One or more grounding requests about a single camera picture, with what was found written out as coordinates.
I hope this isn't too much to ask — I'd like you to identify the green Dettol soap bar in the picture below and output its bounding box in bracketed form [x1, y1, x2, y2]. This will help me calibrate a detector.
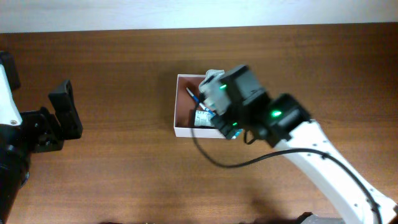
[194, 111, 214, 127]

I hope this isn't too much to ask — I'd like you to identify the clear purple spray bottle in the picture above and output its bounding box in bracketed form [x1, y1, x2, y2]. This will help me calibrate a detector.
[205, 69, 225, 80]

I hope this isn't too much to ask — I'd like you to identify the blue white toothbrush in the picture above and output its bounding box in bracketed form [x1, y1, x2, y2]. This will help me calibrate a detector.
[185, 87, 215, 116]

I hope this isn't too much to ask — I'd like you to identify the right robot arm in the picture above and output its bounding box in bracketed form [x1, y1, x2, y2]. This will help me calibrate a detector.
[201, 65, 397, 223]

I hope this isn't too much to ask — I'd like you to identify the white teal toothpaste tube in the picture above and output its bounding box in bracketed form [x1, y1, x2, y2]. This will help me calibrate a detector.
[232, 129, 243, 139]

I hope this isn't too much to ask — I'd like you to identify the white cardboard box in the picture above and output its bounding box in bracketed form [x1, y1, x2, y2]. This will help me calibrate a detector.
[174, 74, 224, 139]

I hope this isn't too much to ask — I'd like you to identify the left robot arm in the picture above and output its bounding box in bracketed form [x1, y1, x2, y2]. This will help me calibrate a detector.
[1, 51, 83, 223]

